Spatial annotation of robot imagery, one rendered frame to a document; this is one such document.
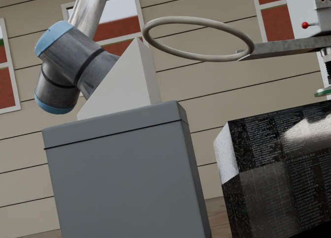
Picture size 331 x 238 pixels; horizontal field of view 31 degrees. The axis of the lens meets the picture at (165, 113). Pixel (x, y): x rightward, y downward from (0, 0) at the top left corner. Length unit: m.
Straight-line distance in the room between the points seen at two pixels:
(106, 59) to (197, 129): 7.06
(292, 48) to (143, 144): 1.25
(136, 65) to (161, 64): 7.26
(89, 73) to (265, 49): 1.06
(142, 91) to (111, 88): 0.09
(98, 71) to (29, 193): 7.57
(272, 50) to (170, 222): 1.23
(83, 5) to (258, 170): 0.98
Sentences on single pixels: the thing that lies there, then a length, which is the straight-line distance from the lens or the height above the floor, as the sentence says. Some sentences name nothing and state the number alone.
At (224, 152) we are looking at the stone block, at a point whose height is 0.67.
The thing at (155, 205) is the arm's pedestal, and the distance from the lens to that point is 1.69.
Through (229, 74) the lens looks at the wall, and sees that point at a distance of 8.94.
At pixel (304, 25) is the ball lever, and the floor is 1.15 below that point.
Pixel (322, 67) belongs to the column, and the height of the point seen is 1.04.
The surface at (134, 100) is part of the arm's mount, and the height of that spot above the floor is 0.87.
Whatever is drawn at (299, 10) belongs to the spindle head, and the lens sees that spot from 2.93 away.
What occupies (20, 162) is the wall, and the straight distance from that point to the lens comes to 9.37.
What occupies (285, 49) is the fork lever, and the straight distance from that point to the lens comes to 2.74.
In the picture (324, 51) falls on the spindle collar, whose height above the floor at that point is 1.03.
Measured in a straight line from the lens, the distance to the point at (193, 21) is 2.39.
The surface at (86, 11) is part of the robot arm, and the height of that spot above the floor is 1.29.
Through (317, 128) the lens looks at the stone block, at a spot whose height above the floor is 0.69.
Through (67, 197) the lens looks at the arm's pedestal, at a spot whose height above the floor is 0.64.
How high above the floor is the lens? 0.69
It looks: 4 degrees up
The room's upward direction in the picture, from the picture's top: 12 degrees counter-clockwise
